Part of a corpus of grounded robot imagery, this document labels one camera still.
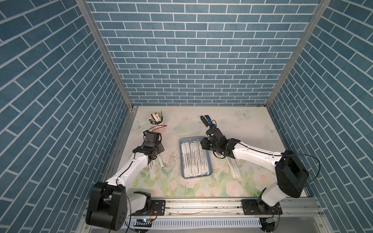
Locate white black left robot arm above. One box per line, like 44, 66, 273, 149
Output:
85, 131, 164, 231

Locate aluminium corner post left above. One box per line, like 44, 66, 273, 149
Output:
76, 0, 134, 111

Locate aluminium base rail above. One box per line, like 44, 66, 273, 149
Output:
84, 196, 324, 219

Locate pens in cup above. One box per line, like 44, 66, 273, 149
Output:
149, 111, 163, 125

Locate white straw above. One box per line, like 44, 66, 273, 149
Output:
185, 142, 193, 178
180, 143, 189, 178

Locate aluminium corner post right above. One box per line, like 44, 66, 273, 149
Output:
265, 0, 331, 109

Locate white straws pile left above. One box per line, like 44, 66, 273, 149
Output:
148, 155, 165, 180

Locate white straws pile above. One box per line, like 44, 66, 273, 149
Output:
225, 157, 241, 178
148, 155, 165, 180

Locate blue black stapler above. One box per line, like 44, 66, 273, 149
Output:
200, 115, 216, 128

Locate pink pen cup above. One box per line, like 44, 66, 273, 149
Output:
152, 124, 167, 134

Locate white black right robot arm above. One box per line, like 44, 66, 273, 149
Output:
201, 127, 309, 215

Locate blue storage box tray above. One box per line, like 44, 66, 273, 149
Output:
179, 136, 213, 179

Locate white straws pile right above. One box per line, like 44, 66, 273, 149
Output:
225, 157, 241, 178

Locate white ribbed cable duct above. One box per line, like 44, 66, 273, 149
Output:
129, 217, 262, 230

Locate aluminium corner post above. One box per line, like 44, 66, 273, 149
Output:
265, 0, 331, 109
76, 0, 134, 111

